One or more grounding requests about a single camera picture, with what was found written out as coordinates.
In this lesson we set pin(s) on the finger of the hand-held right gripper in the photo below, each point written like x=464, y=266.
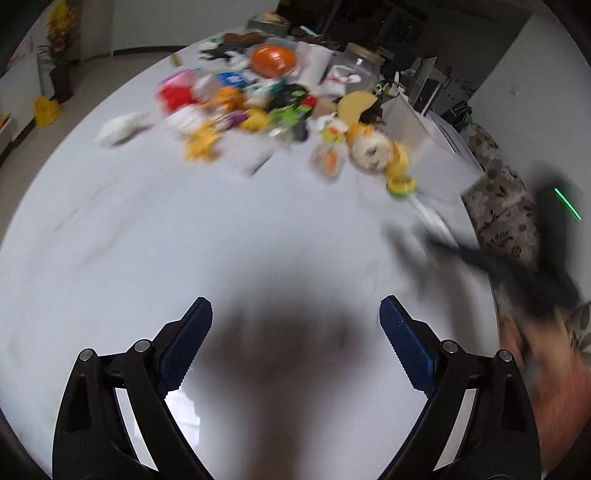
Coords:
x=471, y=256
x=401, y=240

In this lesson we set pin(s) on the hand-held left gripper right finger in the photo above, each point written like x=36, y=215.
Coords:
x=408, y=344

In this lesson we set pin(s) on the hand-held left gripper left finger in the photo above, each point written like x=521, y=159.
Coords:
x=187, y=344

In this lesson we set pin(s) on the floral patterned sofa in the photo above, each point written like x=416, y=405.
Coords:
x=501, y=203

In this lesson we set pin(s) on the white box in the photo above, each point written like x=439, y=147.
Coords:
x=425, y=138

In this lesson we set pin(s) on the clear plastic packet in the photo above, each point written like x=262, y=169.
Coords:
x=328, y=154

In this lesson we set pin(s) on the yellow round lid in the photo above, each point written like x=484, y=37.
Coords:
x=354, y=107

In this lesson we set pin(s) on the green packet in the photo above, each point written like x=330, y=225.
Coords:
x=290, y=114

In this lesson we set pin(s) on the glass jar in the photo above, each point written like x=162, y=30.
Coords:
x=358, y=69

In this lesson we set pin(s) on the yellow crumpled wrapper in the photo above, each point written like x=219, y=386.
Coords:
x=203, y=145

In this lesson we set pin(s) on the orange ball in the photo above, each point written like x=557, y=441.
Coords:
x=272, y=61

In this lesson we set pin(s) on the white crumpled tissue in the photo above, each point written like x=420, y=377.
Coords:
x=121, y=129

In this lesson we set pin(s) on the blue packet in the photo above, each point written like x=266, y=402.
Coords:
x=231, y=78

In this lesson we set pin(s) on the red snack packet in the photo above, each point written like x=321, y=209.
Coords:
x=176, y=94

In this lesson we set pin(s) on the dark printed box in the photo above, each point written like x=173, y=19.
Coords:
x=268, y=24

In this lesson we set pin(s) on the yellow bag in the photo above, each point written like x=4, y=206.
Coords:
x=46, y=110

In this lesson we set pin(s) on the brown plant pot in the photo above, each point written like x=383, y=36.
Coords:
x=63, y=84

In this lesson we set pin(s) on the white vase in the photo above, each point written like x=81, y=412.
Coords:
x=44, y=69

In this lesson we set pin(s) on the yellow flower plant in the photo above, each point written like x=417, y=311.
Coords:
x=61, y=27

